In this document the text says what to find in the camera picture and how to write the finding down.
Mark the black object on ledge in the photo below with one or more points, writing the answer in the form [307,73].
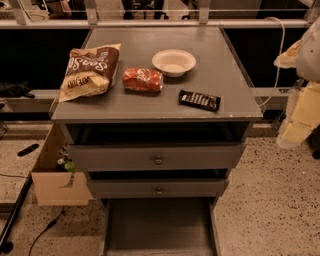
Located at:
[15,90]

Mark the white paper bowl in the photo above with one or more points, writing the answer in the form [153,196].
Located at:
[174,62]

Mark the black marker on floor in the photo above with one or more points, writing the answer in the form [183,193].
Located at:
[28,150]

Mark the black rxbar chocolate wrapper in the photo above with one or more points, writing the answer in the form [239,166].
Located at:
[199,100]

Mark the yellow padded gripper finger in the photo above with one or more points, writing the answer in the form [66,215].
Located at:
[302,116]
[288,58]

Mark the grey drawer cabinet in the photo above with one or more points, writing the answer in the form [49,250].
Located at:
[218,72]

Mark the grey middle drawer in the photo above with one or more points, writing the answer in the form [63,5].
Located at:
[157,184]

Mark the brown yellow chip bag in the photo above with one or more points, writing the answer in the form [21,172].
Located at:
[90,72]

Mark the green bottle in box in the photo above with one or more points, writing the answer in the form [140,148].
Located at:
[67,165]

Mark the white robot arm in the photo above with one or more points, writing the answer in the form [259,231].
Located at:
[308,55]

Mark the cardboard box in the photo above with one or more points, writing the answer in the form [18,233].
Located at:
[53,185]

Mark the grey top drawer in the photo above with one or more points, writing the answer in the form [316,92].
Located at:
[155,146]

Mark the grey open bottom drawer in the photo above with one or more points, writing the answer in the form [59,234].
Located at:
[160,227]

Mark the red soda can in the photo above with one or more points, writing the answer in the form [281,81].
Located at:
[142,80]

